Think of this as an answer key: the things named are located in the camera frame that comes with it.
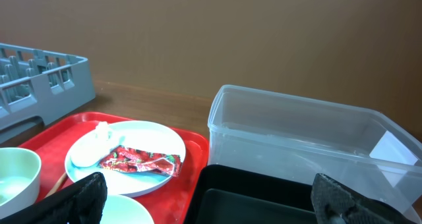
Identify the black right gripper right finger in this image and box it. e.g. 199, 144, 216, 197
311, 173, 412, 224

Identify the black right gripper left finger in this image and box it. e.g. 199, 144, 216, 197
1, 172, 107, 224

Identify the wooden chopstick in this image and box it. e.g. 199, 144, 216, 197
45, 173, 67, 198

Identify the small light blue bowl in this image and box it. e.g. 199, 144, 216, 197
100, 195, 154, 224

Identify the white tissue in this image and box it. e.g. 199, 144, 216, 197
70, 122, 115, 167

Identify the red snack wrapper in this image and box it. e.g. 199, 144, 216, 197
99, 146, 183, 177

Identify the light blue plate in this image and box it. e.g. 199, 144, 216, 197
65, 121, 186, 198

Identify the green bowl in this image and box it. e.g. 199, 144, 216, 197
1, 148, 42, 219

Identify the black waste tray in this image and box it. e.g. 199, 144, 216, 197
184, 165, 317, 224

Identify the grey dishwasher rack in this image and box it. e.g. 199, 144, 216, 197
1, 43, 96, 130

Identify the clear plastic bin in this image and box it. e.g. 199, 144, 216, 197
208, 85, 421, 223

